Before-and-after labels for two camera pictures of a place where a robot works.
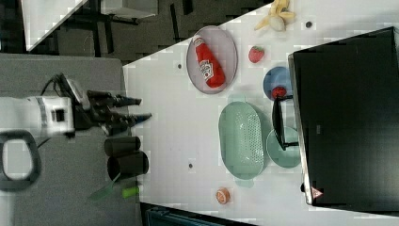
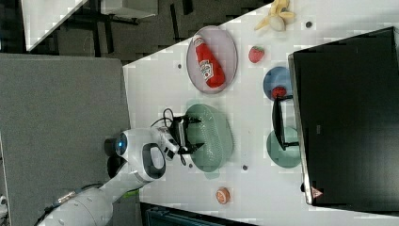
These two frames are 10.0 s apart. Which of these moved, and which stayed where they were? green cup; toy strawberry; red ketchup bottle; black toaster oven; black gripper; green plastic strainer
Moved: green plastic strainer; black gripper
Stayed: green cup; red ketchup bottle; toy strawberry; black toaster oven
